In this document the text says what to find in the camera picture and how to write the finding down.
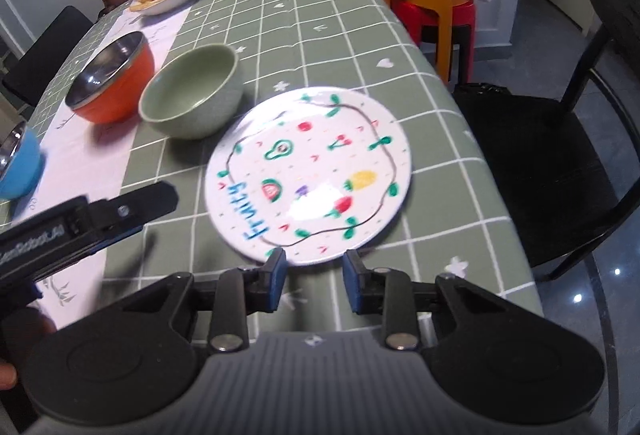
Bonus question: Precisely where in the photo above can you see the green ceramic bowl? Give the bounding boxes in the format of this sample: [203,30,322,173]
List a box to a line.
[138,44,243,140]

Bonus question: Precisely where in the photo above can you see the white fruity painted plate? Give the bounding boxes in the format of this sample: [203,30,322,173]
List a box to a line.
[204,87,412,266]

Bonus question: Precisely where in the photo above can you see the blue steel bowl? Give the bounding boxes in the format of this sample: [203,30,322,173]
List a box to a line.
[0,122,44,201]

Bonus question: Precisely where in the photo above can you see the orange steel bowl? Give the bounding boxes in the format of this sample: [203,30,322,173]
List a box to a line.
[64,31,155,125]

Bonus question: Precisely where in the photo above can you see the person's left hand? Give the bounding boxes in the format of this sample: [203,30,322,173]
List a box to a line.
[1,307,56,391]

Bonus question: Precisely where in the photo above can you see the stacked orange red stools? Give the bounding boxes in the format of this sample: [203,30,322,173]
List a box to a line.
[385,0,476,83]

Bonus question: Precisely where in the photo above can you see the white deer table runner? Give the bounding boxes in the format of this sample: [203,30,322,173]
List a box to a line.
[8,1,196,331]

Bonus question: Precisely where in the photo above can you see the black chair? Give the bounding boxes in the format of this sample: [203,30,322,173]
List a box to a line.
[454,0,639,281]
[2,6,93,106]

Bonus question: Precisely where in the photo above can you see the black chair left side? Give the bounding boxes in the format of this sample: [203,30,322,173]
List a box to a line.
[2,6,93,106]

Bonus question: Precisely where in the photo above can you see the black chair right side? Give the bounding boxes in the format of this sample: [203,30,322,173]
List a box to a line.
[454,0,639,281]

